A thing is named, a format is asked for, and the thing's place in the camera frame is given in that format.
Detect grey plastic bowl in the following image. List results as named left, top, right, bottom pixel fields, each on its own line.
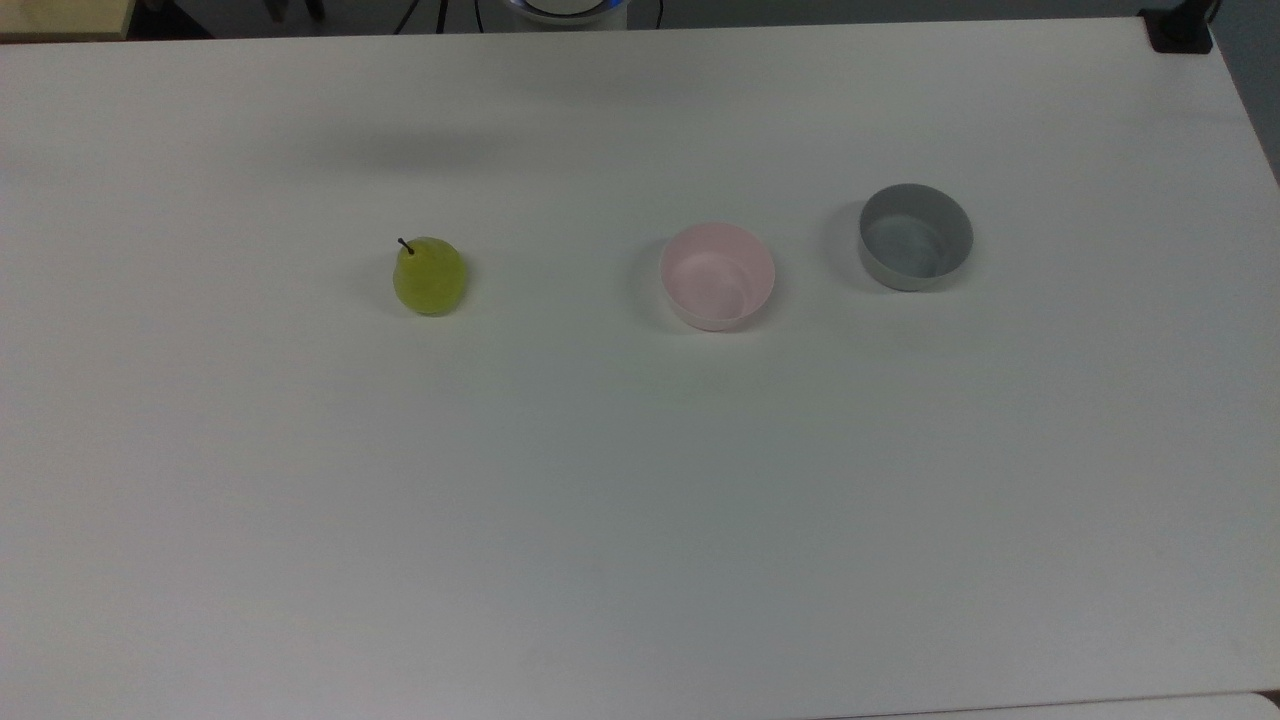
left=857, top=183, right=975, bottom=293

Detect black table clamp mount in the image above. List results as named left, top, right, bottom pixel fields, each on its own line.
left=1140, top=0, right=1223, bottom=55

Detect light wooden furniture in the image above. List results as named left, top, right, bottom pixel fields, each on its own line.
left=0, top=0, right=137, bottom=42

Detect black tripod legs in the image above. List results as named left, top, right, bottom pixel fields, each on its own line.
left=395, top=0, right=453, bottom=35

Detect green pear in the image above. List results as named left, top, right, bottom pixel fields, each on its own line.
left=392, top=236, right=467, bottom=317

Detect pink plastic bowl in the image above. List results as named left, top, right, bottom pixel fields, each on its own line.
left=659, top=222, right=777, bottom=333

